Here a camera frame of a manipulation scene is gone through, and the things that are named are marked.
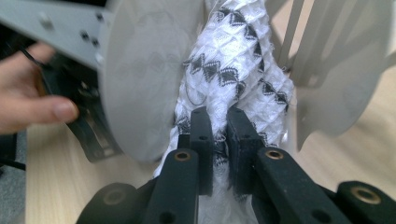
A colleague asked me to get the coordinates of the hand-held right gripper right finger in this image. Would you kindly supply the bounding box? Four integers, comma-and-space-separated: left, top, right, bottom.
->
226, 106, 265, 195

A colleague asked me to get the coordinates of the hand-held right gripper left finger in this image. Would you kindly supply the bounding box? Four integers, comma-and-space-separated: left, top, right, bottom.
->
190, 106, 216, 197

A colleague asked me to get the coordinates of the grey expandable divider rack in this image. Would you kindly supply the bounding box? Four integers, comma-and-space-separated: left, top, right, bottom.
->
99, 0, 396, 164

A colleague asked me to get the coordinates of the white black patterned cloth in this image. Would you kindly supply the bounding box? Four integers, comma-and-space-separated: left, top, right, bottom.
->
153, 0, 295, 224

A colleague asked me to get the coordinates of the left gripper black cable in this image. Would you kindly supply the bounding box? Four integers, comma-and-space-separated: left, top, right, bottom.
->
0, 158, 26, 172

